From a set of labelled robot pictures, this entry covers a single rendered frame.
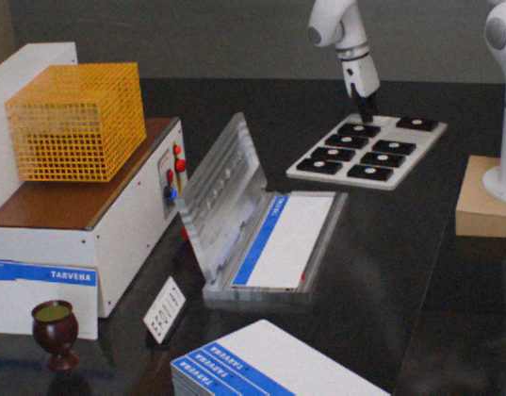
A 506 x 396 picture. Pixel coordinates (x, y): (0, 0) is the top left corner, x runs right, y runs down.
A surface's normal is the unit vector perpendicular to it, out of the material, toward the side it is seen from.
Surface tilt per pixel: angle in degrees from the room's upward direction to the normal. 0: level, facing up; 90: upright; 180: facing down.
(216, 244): 76
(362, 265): 0
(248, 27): 90
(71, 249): 90
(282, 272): 0
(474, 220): 90
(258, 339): 0
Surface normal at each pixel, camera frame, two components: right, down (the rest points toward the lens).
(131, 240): 0.97, 0.02
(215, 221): 0.92, -0.19
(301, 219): -0.09, -0.90
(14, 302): -0.22, -0.03
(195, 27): -0.27, 0.43
